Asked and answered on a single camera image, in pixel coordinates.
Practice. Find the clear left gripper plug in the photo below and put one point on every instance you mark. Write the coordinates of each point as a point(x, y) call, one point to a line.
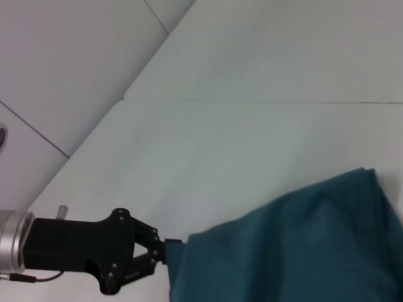
point(62, 211)

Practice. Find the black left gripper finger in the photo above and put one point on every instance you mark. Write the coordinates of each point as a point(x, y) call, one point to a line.
point(141, 265)
point(151, 236)

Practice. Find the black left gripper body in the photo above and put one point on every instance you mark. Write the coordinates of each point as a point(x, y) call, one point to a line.
point(78, 242)

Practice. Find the teal blue shirt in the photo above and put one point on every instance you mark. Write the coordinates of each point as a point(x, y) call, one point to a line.
point(299, 245)

